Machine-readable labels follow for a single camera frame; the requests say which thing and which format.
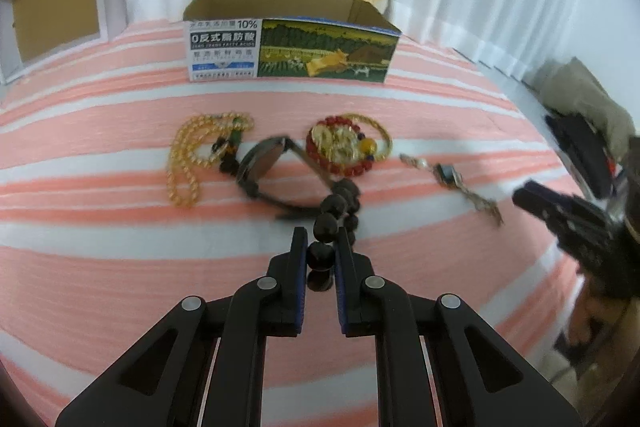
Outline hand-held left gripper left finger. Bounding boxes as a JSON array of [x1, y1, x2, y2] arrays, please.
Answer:
[[55, 227, 307, 427]]

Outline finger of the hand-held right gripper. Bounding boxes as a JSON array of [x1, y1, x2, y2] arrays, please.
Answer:
[[512, 180, 568, 223]]

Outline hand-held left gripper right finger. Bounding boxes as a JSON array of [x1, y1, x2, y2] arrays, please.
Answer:
[[334, 227, 583, 427]]

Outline dark wooden bead bracelet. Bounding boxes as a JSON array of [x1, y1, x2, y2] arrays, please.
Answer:
[[306, 179, 362, 294]]

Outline yellow bead necklace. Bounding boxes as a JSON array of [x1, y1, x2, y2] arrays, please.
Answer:
[[166, 113, 255, 208]]

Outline green pendant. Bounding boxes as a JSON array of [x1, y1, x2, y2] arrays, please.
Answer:
[[210, 119, 248, 172]]

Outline printed cardboard box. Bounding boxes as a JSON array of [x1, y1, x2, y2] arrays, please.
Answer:
[[182, 0, 401, 84]]

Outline beige cloth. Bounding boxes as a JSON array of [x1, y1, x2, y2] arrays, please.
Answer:
[[537, 57, 636, 158]]

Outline black sunglasses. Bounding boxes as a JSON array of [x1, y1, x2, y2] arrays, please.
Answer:
[[235, 136, 341, 220]]

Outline pink striped blanket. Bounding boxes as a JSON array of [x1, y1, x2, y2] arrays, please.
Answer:
[[0, 19, 601, 427]]

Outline silver bracelet watch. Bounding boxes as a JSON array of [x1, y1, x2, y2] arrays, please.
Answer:
[[400, 153, 505, 225]]

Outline red bead bracelet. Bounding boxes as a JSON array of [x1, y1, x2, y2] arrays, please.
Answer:
[[306, 117, 375, 178]]

